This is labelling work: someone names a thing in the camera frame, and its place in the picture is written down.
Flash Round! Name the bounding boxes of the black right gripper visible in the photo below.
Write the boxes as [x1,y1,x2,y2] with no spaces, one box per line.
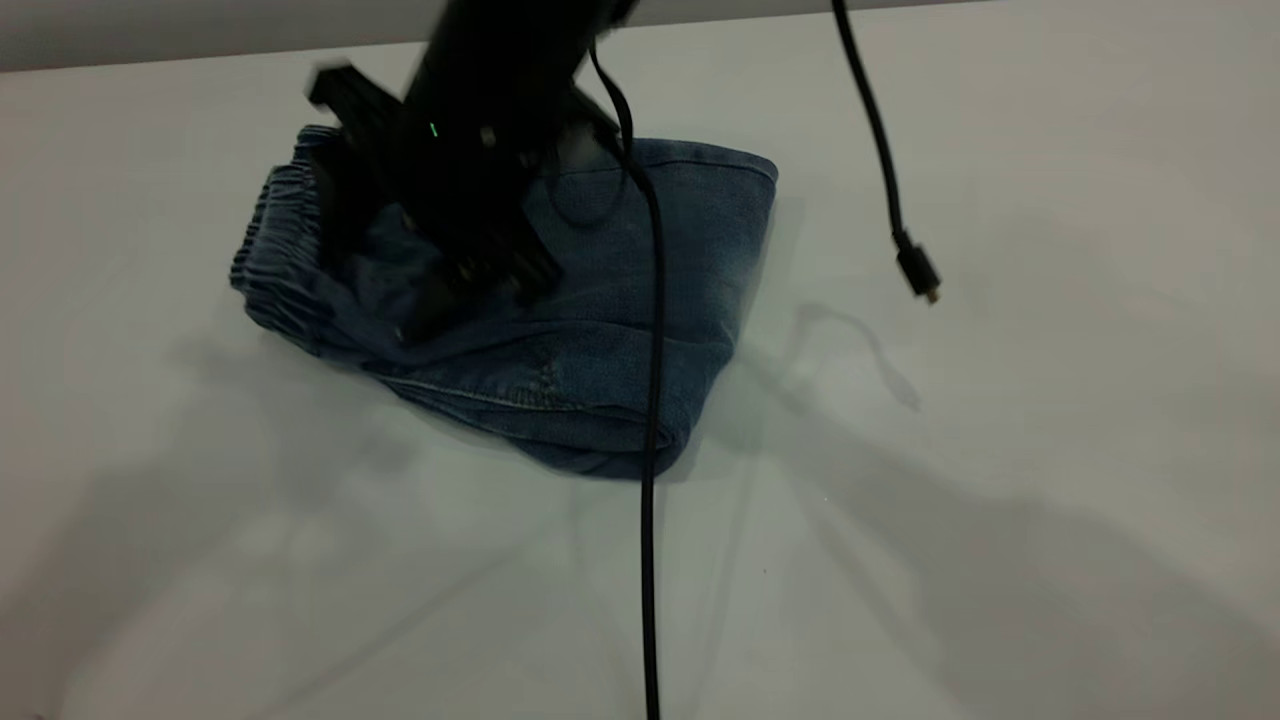
[305,25,621,341]

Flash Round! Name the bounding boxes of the blue denim shorts with print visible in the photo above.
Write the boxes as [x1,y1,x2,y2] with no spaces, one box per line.
[228,125,779,481]

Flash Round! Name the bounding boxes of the long black cable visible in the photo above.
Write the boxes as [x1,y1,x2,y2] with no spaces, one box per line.
[588,40,669,720]

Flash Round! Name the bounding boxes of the black cable with loose plug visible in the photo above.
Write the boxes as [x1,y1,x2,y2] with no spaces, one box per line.
[832,0,942,305]

